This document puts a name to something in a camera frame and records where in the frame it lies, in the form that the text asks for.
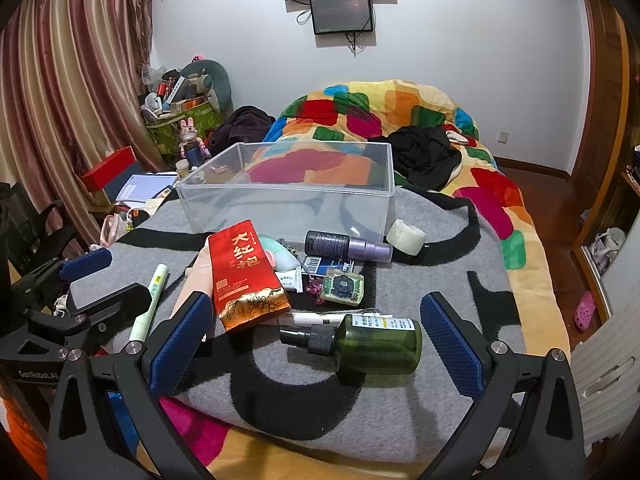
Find red tea packet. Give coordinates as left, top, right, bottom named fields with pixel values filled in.
left=207, top=219, right=292, bottom=332

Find black clothes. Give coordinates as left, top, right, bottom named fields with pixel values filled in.
left=367, top=125, right=463, bottom=192

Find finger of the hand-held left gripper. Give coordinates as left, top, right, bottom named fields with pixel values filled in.
left=10, top=247, right=114, bottom=311
left=27, top=282, right=153, bottom=350

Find green storage box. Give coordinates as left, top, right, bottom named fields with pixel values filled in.
left=145, top=100, right=226, bottom=157

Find peach cosmetic tube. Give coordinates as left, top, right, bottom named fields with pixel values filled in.
left=167, top=245, right=221, bottom=327

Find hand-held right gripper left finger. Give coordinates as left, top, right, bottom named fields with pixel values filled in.
left=46, top=292, right=216, bottom=480

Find grey black patterned blanket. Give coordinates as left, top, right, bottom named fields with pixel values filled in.
left=65, top=187, right=529, bottom=466

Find grey neck pillow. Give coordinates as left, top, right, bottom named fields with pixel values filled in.
left=177, top=59, right=232, bottom=116

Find red box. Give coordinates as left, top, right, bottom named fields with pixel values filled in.
left=80, top=146, right=138, bottom=192

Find white panel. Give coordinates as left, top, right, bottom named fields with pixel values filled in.
left=570, top=305, right=640, bottom=443

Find blue card pack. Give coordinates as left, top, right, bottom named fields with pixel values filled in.
left=302, top=255, right=351, bottom=276

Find white tape roll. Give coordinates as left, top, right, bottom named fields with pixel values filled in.
left=385, top=218, right=427, bottom=254

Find small wall monitor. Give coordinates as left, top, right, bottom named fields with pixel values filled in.
left=310, top=0, right=376, bottom=36

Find wooden shelf cabinet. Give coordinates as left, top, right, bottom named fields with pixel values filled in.
left=570, top=145, right=640, bottom=322

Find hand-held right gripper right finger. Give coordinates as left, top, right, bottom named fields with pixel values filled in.
left=420, top=291, right=588, bottom=480

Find blue notebook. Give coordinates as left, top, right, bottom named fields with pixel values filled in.
left=107, top=172, right=180, bottom=206

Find pink plastic bag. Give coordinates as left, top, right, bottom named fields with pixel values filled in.
left=100, top=212, right=134, bottom=247

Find white ointment tube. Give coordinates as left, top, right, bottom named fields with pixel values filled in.
left=277, top=267, right=306, bottom=293

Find mint green bottle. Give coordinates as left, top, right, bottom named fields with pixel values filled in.
left=257, top=235, right=301, bottom=274

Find white bag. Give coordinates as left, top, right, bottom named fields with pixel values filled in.
left=590, top=227, right=627, bottom=272

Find black office chair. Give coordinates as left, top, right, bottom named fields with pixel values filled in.
left=0, top=182, right=77, bottom=281

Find purple spray bottle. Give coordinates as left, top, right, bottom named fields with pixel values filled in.
left=304, top=230, right=393, bottom=264

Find clear plastic storage box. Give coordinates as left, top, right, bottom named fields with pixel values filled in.
left=175, top=141, right=397, bottom=242

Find white pen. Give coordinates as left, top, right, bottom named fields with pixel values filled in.
left=285, top=310, right=396, bottom=329

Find pink clog shoe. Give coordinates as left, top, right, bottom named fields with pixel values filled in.
left=573, top=290, right=597, bottom=332

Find dark green jar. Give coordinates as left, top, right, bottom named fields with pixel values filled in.
left=279, top=317, right=424, bottom=376

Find light green tube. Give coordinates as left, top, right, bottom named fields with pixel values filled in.
left=129, top=263, right=170, bottom=346

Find pink hair clip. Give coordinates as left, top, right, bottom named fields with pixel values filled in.
left=306, top=277, right=329, bottom=306

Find striped curtain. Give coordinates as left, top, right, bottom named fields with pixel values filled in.
left=0, top=0, right=166, bottom=246

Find dark maroon clothes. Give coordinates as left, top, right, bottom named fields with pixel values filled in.
left=207, top=105, right=277, bottom=157

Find wooden door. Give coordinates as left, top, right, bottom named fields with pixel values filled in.
left=575, top=0, right=633, bottom=181

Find pink rabbit toy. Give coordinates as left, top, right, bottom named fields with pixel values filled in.
left=179, top=116, right=211, bottom=166

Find colourful patchwork blanket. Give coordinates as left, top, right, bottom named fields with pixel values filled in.
left=100, top=79, right=573, bottom=480

